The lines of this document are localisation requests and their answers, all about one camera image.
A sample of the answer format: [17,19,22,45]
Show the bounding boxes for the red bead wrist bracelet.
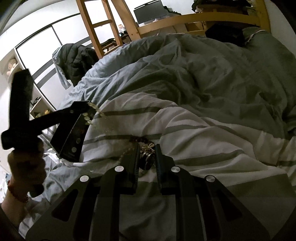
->
[6,180,29,204]

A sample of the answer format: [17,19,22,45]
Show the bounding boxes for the person's left forearm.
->
[0,183,30,231]

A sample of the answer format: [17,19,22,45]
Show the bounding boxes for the pile of dark clothes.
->
[191,0,258,15]

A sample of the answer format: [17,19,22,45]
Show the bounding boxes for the grey-green pillow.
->
[242,26,296,139]

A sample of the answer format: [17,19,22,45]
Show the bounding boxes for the wooden ladder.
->
[75,0,123,59]

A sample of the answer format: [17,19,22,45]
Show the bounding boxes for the white sliding-door wardrobe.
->
[14,12,93,111]

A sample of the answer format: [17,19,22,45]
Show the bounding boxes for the white grey-striped blanket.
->
[18,92,296,241]

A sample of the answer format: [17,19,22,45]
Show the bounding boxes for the silver metal ring cluster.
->
[141,143,155,155]

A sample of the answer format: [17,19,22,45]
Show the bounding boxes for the black computer monitor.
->
[134,0,169,25]

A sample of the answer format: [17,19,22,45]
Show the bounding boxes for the grey duvet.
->
[52,32,296,149]

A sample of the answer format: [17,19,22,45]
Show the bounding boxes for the clear crystal bead bracelet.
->
[83,102,105,127]

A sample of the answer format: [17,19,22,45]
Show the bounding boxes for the white open shelf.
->
[0,47,57,120]

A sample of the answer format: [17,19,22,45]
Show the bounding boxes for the black round bangle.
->
[138,153,156,170]

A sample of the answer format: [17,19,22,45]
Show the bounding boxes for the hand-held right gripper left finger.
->
[25,145,140,241]

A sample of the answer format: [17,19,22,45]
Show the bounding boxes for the dark puffer jacket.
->
[52,43,99,90]

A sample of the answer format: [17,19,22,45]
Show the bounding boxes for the wooden bed frame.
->
[110,0,270,40]

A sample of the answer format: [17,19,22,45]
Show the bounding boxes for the person's left hand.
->
[6,139,47,193]

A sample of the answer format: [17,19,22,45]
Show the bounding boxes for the brown bead bracelet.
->
[129,136,150,144]

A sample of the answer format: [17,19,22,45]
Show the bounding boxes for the beige plush toy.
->
[6,58,18,76]

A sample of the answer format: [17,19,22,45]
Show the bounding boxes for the cluttered desk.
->
[101,23,141,54]

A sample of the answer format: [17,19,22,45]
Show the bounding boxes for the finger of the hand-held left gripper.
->
[30,100,92,127]
[50,113,95,162]

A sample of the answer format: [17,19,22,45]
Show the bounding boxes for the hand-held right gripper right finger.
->
[155,144,276,241]

